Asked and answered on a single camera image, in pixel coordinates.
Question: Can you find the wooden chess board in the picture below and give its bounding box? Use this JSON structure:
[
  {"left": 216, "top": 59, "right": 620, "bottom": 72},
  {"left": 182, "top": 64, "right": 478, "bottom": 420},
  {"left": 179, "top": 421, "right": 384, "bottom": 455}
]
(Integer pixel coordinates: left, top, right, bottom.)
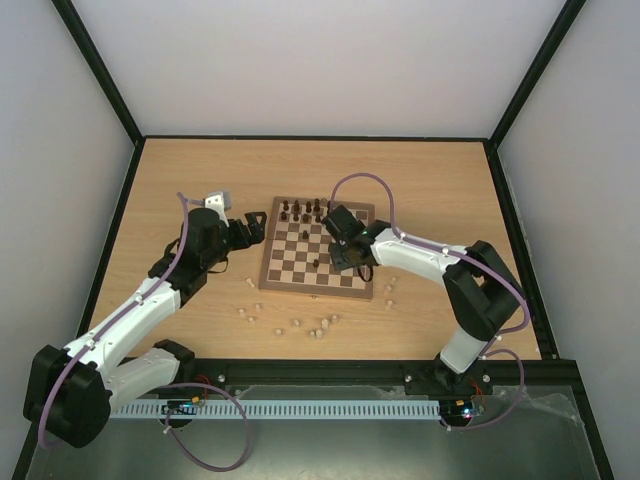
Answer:
[{"left": 258, "top": 196, "right": 373, "bottom": 300}]

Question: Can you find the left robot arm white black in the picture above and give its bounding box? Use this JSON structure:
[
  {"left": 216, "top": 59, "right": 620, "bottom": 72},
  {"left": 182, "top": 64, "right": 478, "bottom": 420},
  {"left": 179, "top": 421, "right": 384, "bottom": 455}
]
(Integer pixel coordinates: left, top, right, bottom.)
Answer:
[{"left": 23, "top": 207, "right": 267, "bottom": 448}]

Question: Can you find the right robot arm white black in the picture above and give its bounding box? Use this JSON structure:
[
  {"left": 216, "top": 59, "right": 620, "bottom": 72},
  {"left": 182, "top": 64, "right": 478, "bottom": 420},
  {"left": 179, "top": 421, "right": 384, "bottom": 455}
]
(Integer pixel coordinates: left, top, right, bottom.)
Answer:
[{"left": 322, "top": 205, "right": 528, "bottom": 392}]

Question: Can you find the right controller board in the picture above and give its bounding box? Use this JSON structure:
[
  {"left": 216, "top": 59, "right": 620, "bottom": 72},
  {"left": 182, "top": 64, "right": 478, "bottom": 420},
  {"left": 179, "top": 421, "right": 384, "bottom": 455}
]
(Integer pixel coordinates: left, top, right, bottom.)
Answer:
[{"left": 439, "top": 398, "right": 486, "bottom": 419}]

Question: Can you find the controller board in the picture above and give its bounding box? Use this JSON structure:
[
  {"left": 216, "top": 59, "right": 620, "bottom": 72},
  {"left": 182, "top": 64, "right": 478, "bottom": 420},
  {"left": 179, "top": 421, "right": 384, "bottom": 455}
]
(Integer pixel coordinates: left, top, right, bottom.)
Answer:
[
  {"left": 439, "top": 398, "right": 486, "bottom": 419},
  {"left": 160, "top": 397, "right": 206, "bottom": 416}
]

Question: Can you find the left controller board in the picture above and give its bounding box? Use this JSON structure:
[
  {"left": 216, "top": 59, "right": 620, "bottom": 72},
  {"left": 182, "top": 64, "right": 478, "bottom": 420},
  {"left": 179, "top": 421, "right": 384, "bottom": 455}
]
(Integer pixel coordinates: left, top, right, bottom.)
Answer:
[{"left": 160, "top": 397, "right": 206, "bottom": 416}]

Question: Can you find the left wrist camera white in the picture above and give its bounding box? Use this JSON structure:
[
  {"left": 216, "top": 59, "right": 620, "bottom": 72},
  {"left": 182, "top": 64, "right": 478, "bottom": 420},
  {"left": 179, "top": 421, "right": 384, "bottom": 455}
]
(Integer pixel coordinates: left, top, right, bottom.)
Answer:
[{"left": 204, "top": 190, "right": 232, "bottom": 212}]

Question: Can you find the white slotted cable duct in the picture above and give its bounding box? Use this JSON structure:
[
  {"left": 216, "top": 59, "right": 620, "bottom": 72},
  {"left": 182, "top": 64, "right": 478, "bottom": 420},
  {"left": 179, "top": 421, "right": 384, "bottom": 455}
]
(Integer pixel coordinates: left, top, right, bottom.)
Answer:
[{"left": 111, "top": 399, "right": 441, "bottom": 421}]

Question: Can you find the black cage frame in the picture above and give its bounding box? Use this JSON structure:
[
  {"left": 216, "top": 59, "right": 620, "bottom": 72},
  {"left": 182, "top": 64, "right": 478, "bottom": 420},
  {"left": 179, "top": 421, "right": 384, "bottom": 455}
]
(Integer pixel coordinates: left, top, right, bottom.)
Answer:
[{"left": 9, "top": 0, "right": 616, "bottom": 480}]

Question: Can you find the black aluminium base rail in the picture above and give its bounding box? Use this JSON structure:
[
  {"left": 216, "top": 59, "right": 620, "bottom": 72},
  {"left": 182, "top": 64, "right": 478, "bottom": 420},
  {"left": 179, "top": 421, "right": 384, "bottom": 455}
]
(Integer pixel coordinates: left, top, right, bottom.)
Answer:
[{"left": 179, "top": 358, "right": 585, "bottom": 398}]

